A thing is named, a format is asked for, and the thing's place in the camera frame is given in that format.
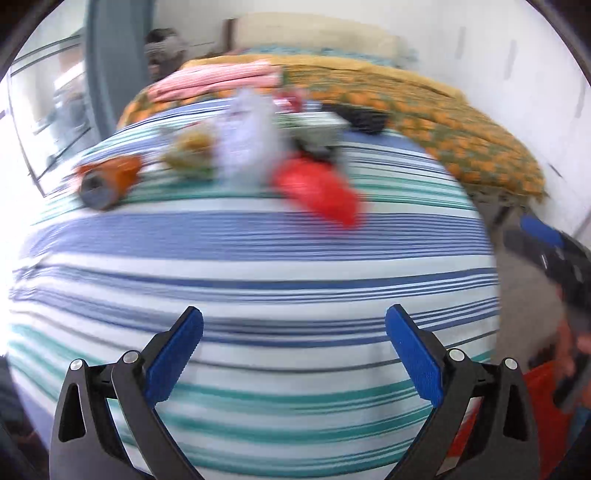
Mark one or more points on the crushed red drink can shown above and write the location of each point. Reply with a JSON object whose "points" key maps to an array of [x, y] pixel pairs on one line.
{"points": [[291, 99]]}

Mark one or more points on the beige pillow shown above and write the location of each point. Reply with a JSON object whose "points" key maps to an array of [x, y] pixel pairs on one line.
{"points": [[314, 34]]}

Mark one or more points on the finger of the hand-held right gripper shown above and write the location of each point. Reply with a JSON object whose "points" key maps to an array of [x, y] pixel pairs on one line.
{"points": [[540, 232]]}

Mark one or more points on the small black object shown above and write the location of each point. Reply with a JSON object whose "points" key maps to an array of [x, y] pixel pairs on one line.
{"points": [[318, 151]]}

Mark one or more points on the black textured object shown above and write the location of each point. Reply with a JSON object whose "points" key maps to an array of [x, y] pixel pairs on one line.
{"points": [[362, 119]]}

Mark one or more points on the orange patterned blanket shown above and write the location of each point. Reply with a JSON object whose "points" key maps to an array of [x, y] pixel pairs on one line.
{"points": [[461, 134]]}

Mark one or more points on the red snack wrapper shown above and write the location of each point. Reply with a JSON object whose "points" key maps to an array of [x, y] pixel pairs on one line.
{"points": [[318, 189]]}

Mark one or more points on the blue green striped blanket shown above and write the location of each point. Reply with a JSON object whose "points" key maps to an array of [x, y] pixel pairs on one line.
{"points": [[254, 258]]}

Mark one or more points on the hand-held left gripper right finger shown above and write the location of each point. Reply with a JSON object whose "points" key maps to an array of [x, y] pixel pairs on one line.
{"points": [[415, 355]]}

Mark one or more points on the grey-green flat packet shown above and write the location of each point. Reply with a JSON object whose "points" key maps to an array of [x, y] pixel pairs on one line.
{"points": [[318, 122]]}

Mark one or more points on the white plastic bag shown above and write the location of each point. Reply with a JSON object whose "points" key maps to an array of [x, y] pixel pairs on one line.
{"points": [[247, 134]]}

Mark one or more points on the window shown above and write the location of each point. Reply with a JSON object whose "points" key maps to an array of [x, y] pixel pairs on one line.
{"points": [[46, 115]]}

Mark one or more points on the orange drink can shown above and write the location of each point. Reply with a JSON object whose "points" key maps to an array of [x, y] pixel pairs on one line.
{"points": [[113, 177]]}

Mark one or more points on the pink striped folded cloth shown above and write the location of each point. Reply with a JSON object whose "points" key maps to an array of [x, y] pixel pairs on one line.
{"points": [[207, 76]]}

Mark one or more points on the dark grey cloth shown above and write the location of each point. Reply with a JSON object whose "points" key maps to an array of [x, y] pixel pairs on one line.
{"points": [[161, 46]]}

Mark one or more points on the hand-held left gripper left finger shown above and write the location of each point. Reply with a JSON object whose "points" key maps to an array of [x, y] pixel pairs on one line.
{"points": [[173, 357]]}

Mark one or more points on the person's right hand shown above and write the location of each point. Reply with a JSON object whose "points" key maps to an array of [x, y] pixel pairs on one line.
{"points": [[565, 353]]}

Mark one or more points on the grey blue curtain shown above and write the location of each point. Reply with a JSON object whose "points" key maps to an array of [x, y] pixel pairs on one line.
{"points": [[108, 60]]}

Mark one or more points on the green yellow crumpled packet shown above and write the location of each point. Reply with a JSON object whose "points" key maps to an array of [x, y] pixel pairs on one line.
{"points": [[189, 150]]}

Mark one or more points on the white wardrobe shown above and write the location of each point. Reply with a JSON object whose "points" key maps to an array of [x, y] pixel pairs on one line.
{"points": [[508, 55]]}

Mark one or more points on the red plastic basket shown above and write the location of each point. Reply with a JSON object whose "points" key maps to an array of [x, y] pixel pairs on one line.
{"points": [[540, 383]]}

